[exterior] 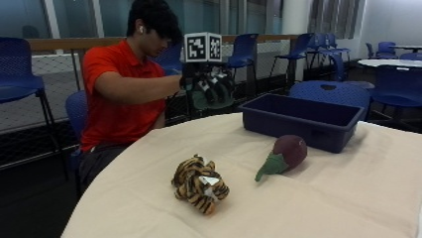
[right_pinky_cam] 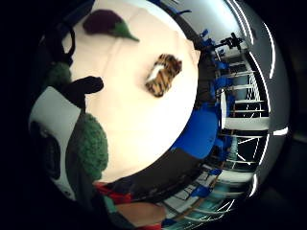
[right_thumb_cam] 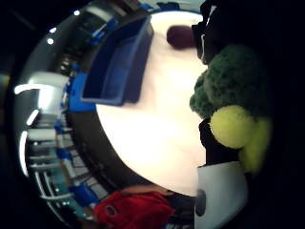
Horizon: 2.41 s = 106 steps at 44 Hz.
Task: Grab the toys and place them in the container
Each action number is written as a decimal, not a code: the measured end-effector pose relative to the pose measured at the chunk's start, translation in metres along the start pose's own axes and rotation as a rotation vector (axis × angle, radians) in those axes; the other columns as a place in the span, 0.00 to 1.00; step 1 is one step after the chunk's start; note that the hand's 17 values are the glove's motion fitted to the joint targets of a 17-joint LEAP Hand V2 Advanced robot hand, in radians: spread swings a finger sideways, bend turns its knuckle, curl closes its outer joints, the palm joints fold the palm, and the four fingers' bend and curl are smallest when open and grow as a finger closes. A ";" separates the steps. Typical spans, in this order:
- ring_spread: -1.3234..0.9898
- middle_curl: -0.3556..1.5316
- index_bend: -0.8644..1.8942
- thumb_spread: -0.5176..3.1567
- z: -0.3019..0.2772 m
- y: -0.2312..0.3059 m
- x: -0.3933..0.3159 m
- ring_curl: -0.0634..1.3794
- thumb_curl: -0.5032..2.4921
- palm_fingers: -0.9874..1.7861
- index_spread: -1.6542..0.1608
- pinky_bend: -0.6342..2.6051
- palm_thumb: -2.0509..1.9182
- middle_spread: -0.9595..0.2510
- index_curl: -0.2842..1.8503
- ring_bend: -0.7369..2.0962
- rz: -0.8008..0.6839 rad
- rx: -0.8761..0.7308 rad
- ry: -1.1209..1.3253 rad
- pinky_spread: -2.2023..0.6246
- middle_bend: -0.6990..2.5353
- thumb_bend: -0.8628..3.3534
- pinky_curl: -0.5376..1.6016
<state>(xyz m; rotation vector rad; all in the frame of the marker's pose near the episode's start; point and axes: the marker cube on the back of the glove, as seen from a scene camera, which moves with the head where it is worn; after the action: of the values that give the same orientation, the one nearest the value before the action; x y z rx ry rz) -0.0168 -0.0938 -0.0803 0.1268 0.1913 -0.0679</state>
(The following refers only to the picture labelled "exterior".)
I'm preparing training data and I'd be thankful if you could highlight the blue chair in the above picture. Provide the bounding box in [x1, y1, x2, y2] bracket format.
[287, 79, 372, 121]
[367, 64, 422, 128]
[222, 33, 260, 98]
[149, 42, 185, 76]
[364, 41, 397, 60]
[65, 90, 89, 199]
[0, 36, 67, 160]
[306, 32, 352, 82]
[267, 32, 316, 87]

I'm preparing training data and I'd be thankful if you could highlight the white marker cube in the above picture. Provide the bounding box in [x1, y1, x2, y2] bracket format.
[182, 31, 223, 63]

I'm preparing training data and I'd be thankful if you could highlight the dark blue plastic bin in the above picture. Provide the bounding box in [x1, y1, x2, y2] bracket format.
[236, 93, 366, 155]

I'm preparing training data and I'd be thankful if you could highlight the the person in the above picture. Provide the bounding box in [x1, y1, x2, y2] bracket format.
[77, 0, 186, 196]

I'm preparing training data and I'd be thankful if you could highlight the purple eggplant soft toy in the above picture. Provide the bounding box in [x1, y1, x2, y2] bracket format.
[252, 134, 308, 182]

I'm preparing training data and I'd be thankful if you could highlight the striped tiger soft toy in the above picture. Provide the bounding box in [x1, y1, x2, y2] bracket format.
[170, 154, 230, 216]

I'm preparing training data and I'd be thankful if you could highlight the beige tablecloth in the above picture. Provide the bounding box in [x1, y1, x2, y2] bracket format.
[59, 112, 422, 238]

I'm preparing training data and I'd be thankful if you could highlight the grey window blind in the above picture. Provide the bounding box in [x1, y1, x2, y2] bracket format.
[306, 0, 362, 40]

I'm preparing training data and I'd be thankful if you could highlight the wooden railing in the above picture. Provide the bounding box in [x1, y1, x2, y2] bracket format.
[25, 34, 300, 54]

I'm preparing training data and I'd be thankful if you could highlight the white round table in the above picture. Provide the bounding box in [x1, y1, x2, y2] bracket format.
[387, 44, 422, 54]
[355, 58, 422, 69]

